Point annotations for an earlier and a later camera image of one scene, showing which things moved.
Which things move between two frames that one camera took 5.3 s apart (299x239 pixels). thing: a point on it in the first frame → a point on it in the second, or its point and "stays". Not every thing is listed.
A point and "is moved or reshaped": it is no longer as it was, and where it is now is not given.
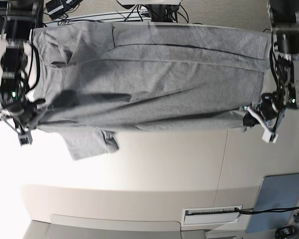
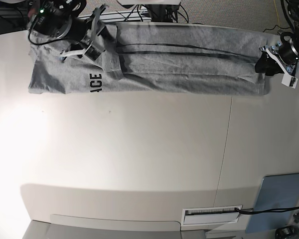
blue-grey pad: [278, 192] stays
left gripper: [23, 116] → [84, 34]
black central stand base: [162, 13] stays
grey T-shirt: [96, 79] is moved or reshaped
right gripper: [265, 111] → [283, 59]
